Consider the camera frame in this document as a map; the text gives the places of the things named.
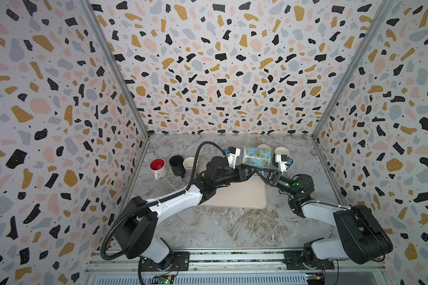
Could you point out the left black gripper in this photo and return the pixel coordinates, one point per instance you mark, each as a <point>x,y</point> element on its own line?
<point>242,176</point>

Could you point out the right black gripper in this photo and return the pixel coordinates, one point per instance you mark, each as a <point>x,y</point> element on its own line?
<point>275,179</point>

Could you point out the blue butterfly mug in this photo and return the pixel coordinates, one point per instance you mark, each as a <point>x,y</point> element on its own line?
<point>256,157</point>

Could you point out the light green mug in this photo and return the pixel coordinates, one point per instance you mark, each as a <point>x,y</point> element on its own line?
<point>265,147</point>

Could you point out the grey mug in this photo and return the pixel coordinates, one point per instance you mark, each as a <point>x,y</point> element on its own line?
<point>188,166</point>

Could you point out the black mug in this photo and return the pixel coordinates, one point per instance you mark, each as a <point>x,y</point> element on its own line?
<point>177,167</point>

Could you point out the white cream mug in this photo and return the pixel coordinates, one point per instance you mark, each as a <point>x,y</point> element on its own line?
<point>159,167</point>

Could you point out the dark green faceted mug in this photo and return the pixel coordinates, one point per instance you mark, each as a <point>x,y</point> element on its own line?
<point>282,151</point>

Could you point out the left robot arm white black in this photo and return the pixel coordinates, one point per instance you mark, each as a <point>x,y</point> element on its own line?
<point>132,234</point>

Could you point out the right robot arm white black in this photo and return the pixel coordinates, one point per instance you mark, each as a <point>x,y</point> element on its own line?
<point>360,236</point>

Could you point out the beige plastic tray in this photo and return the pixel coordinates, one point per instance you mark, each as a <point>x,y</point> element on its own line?
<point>245,195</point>

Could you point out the right circuit board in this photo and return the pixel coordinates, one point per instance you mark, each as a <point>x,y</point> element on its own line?
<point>315,279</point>

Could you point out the circuit board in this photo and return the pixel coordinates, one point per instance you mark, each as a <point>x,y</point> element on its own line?
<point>315,279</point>
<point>162,280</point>

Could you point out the left circuit board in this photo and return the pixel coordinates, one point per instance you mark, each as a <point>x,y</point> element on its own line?
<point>162,280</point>

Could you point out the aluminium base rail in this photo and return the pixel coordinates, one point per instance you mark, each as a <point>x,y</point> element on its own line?
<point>235,266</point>

